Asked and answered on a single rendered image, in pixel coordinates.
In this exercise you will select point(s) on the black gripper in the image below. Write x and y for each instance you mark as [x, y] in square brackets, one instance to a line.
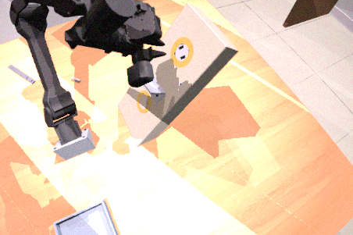
[141, 72]

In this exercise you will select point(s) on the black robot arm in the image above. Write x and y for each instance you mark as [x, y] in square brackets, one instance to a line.
[100, 19]

